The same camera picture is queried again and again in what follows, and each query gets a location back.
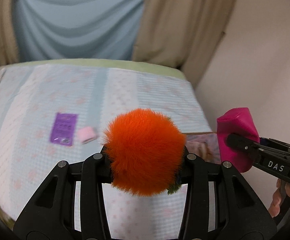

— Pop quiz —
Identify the magenta soft pouch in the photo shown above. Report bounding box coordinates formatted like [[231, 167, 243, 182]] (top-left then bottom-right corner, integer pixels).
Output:
[[217, 107, 260, 173]]

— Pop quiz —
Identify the purple plastic packet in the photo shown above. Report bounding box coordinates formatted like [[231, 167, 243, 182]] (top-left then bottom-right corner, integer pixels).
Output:
[[50, 112, 78, 147]]

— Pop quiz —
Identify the pink fluffy pouch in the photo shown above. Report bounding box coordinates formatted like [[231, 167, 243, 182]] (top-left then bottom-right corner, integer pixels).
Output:
[[77, 126, 98, 144]]

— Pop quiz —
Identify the orange fluffy pompom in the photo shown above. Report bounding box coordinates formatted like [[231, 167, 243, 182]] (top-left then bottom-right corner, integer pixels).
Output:
[[103, 108, 186, 197]]

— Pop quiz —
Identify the person's right hand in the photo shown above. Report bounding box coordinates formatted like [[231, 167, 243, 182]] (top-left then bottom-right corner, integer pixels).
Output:
[[268, 179, 290, 218]]

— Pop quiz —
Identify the pink hexagonal cardboard box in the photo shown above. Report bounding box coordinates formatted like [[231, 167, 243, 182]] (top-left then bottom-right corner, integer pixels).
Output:
[[186, 133, 221, 164]]

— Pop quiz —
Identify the blue checkered floral bedsheet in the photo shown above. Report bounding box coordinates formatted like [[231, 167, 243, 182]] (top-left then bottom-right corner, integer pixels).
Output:
[[0, 64, 212, 239]]

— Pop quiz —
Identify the beige right curtain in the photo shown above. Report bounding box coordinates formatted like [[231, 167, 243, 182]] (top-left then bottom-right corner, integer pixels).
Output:
[[132, 0, 236, 86]]

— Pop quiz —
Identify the green mattress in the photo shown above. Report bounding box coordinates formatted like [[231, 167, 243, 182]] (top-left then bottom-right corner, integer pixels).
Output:
[[5, 59, 186, 80]]

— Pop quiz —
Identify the light blue hanging cloth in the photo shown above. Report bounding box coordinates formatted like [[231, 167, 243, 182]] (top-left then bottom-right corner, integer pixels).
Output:
[[13, 0, 144, 62]]

